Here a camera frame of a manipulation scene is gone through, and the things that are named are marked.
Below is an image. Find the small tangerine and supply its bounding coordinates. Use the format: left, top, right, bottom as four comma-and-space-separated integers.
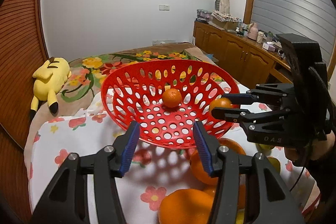
203, 183, 247, 210
209, 98, 232, 115
162, 89, 182, 108

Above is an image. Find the small tangerine front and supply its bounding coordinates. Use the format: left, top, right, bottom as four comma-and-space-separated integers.
209, 98, 232, 115

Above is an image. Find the yellow-green pear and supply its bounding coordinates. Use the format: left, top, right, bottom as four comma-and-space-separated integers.
267, 156, 281, 173
256, 143, 274, 153

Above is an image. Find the large orange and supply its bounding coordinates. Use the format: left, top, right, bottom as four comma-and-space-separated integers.
190, 138, 246, 186
158, 189, 214, 224

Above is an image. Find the small tangerine back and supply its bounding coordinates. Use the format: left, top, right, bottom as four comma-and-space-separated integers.
162, 89, 182, 108

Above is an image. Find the person's right hand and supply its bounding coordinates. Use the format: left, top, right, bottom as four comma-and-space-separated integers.
285, 131, 335, 166

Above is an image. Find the wooden sideboard cabinet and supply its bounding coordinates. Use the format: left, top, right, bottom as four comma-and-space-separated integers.
193, 20, 293, 88

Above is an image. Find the pink thermos jug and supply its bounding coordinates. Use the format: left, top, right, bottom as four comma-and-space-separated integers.
248, 22, 259, 41

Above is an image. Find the red plastic perforated basket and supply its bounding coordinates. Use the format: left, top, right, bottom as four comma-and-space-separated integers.
101, 60, 239, 149

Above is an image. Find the cardboard box of items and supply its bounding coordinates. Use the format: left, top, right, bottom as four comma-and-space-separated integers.
211, 10, 240, 30

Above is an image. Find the white floral tablecloth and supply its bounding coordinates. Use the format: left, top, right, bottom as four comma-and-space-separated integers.
25, 95, 319, 223

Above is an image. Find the grey window roller blind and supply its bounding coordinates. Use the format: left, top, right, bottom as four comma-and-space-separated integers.
251, 0, 335, 63

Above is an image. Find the floral bed blanket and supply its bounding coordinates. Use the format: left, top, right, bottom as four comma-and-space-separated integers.
25, 43, 211, 148

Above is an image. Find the yellow pikachu plush toy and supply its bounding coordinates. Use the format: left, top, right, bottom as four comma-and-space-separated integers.
30, 57, 72, 119

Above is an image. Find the brown louvered wardrobe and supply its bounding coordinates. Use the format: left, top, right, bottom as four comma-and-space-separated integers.
1, 0, 49, 223

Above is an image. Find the white wall switch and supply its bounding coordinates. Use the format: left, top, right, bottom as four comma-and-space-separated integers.
159, 5, 170, 11

